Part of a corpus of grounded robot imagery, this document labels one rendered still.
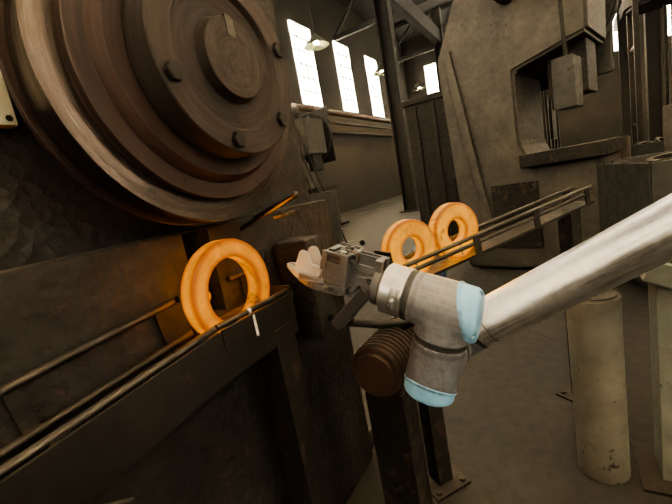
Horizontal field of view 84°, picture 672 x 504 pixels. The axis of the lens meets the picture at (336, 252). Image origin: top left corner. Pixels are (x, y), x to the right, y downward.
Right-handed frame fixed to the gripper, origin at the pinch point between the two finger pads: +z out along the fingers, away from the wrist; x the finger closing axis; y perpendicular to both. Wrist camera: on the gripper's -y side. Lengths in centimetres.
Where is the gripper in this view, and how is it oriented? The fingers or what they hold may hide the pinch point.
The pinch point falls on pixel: (293, 268)
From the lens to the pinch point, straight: 77.1
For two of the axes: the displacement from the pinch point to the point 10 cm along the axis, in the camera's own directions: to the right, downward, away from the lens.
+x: -5.0, 2.3, -8.4
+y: 0.9, -9.4, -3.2
